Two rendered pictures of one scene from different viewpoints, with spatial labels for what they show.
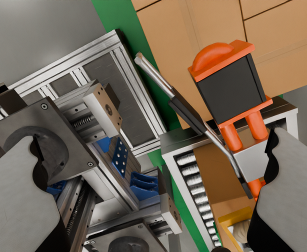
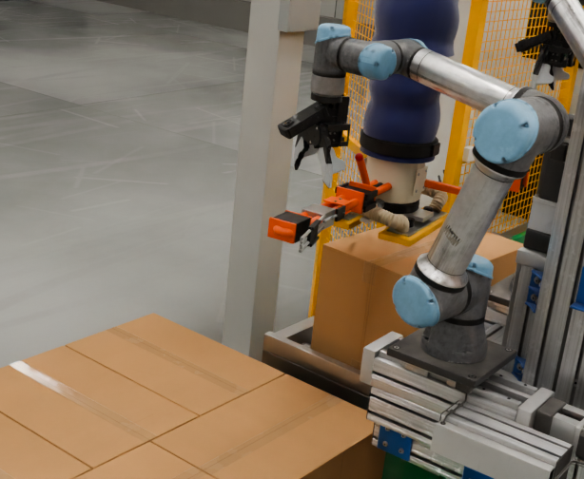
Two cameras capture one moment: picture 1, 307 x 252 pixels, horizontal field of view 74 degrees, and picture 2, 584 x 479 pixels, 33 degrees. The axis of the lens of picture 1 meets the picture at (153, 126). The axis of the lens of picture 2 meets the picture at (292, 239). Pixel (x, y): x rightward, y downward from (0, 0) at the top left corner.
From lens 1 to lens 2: 2.25 m
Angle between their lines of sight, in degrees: 57
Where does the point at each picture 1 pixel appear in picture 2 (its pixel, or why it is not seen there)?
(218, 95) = (296, 219)
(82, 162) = not seen: hidden behind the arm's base
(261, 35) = (204, 397)
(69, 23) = not seen: outside the picture
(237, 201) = (402, 272)
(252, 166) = (323, 209)
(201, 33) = (241, 442)
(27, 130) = (427, 343)
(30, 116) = (415, 353)
